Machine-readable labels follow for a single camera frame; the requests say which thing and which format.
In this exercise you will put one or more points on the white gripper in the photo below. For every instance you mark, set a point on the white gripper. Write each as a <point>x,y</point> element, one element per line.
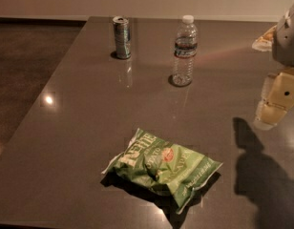
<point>287,38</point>

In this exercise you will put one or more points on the silver redbull can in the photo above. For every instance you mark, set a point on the silver redbull can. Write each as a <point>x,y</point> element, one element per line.
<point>122,37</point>

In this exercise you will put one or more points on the green jalapeno chip bag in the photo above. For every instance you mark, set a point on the green jalapeno chip bag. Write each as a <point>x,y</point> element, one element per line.
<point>163,167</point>

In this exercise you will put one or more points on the clear plastic water bottle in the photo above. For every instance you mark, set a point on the clear plastic water bottle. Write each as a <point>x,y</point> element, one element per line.
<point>185,50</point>

